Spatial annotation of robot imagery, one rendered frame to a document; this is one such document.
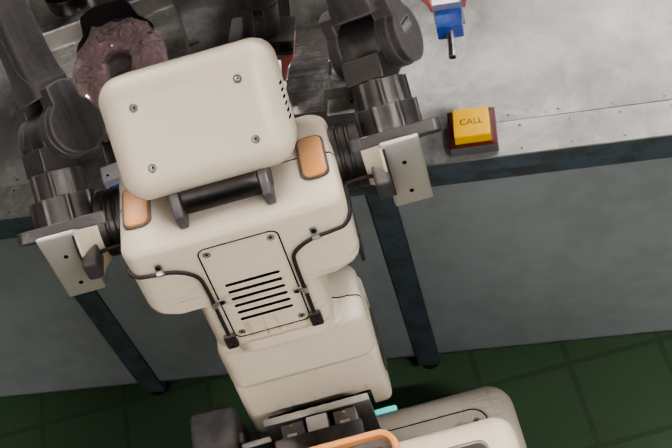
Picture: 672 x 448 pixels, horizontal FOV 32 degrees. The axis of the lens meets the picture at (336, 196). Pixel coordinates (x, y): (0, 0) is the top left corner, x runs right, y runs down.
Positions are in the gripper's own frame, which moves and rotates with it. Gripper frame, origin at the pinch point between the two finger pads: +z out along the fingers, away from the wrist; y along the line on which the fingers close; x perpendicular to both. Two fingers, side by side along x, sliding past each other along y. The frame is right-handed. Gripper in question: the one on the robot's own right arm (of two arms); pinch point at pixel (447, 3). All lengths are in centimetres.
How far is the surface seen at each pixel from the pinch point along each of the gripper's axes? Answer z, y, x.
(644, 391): 96, -28, 25
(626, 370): 96, -25, 20
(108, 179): 8, 59, 22
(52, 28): 5, 73, -13
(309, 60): 7.1, 24.7, 1.5
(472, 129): 12.1, -1.6, 17.3
